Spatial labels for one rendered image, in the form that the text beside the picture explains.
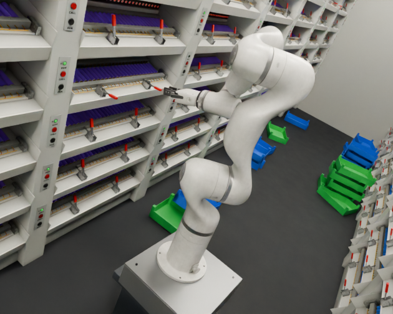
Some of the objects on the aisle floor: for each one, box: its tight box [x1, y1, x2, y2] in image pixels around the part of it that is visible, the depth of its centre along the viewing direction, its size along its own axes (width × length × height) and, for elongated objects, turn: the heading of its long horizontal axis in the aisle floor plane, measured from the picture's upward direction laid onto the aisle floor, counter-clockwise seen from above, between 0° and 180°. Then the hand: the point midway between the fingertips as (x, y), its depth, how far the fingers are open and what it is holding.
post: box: [130, 0, 213, 202], centre depth 159 cm, size 20×9×182 cm, turn 28°
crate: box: [148, 193, 185, 234], centre depth 192 cm, size 30×20×8 cm
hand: (170, 91), depth 140 cm, fingers open, 3 cm apart
